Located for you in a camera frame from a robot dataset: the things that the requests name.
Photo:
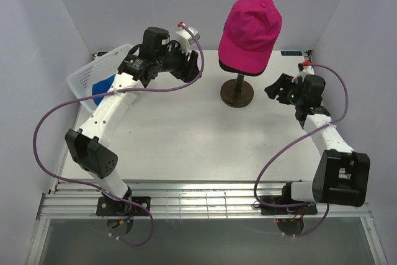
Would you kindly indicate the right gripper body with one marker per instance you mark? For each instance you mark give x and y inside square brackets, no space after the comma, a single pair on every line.
[292,94]

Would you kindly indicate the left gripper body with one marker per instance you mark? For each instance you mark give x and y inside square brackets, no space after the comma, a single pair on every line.
[174,61]

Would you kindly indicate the pink cap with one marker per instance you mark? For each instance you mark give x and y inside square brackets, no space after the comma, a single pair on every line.
[249,35]

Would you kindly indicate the blue cap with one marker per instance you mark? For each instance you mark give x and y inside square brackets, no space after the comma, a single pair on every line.
[103,86]

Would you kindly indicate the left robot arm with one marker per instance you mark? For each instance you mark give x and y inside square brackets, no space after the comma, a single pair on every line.
[134,68]

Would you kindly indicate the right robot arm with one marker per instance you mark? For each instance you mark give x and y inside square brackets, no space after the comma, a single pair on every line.
[342,174]

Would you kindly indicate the brown mannequin stand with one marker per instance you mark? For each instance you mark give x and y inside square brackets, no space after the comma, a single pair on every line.
[237,93]

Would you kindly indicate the blue logo sticker right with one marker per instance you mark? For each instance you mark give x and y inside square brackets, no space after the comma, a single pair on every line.
[291,53]

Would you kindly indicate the white plastic basket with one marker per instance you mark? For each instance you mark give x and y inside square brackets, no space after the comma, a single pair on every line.
[93,69]

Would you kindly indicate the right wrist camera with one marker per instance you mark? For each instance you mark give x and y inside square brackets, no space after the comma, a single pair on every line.
[305,70]

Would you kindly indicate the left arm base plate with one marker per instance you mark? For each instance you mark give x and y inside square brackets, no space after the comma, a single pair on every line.
[107,207]

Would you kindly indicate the aluminium rail frame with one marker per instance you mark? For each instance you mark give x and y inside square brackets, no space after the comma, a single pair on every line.
[198,159]

